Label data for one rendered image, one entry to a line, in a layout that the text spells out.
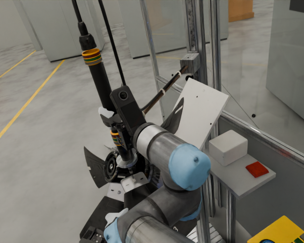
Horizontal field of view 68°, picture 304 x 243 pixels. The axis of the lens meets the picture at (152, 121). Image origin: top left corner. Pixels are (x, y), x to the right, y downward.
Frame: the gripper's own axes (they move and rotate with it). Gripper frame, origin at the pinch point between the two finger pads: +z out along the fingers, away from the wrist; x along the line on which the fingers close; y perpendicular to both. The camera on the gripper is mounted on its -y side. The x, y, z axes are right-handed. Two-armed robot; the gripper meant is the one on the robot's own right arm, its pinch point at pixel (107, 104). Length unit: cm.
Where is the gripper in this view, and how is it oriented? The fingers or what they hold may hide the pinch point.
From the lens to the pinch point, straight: 65.9
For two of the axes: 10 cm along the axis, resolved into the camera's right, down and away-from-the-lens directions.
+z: -5.9, -3.5, 7.3
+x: 7.9, -4.5, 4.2
